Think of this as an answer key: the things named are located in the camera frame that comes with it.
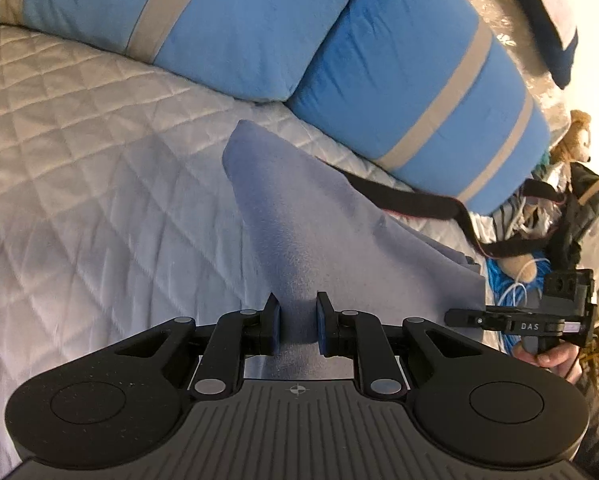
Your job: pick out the cream quilted lace bedspread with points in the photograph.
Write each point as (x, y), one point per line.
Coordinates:
(79, 185)

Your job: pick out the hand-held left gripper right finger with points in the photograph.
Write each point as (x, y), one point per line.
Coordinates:
(323, 325)

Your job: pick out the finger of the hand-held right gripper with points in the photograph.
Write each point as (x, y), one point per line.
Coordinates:
(474, 318)

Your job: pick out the person's right hand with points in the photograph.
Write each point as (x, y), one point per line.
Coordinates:
(559, 357)

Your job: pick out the white crumpled cloth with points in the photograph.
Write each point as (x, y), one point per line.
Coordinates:
(484, 227)

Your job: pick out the black fabric bag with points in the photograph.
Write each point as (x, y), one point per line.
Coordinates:
(574, 240)

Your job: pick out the clear plastic bag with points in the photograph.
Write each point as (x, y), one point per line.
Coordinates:
(547, 215)

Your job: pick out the teal fuzzy item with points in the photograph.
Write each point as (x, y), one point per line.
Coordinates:
(545, 157)

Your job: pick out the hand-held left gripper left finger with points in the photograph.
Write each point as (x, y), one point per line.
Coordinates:
(276, 327)

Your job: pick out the grey-blue fleece sweatshirt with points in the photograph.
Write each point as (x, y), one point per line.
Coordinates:
(299, 240)

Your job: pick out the navy and white cloth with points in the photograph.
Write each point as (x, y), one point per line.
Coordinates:
(554, 55)

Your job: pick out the brown teddy bear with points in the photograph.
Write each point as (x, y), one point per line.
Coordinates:
(577, 132)

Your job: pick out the tan plush toy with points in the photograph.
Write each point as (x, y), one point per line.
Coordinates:
(519, 267)

